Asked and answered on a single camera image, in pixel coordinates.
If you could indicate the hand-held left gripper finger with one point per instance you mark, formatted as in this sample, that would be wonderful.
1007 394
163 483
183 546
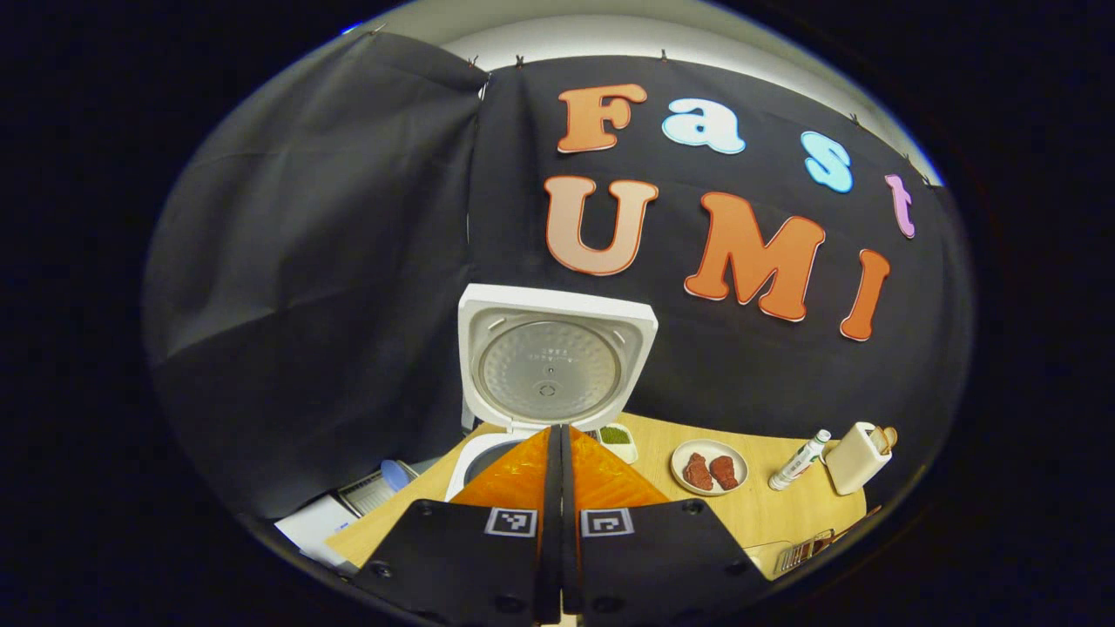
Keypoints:
554 522
569 522

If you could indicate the white rice cooker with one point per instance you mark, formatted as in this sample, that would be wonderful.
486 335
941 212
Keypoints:
549 370

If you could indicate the clear rice container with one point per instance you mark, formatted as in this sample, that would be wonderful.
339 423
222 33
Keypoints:
766 559

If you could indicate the white divided condiment dish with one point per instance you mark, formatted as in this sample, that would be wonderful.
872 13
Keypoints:
617 437

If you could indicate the red meat piece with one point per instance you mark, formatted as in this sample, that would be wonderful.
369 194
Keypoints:
725 473
697 472

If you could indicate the white round plate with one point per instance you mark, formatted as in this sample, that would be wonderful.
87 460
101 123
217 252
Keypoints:
707 446

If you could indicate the blue round cap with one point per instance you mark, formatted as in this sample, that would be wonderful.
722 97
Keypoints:
395 475

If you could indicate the white box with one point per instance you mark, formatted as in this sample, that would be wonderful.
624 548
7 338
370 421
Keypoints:
318 527

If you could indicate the white drink bottle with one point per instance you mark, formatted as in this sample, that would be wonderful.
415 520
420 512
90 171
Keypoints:
797 461

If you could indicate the white toaster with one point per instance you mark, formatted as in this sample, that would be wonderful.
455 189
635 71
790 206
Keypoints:
852 461

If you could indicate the toasted bread slice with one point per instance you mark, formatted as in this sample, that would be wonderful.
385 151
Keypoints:
887 437

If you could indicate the black backdrop cloth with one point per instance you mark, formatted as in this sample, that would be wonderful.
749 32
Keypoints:
305 305

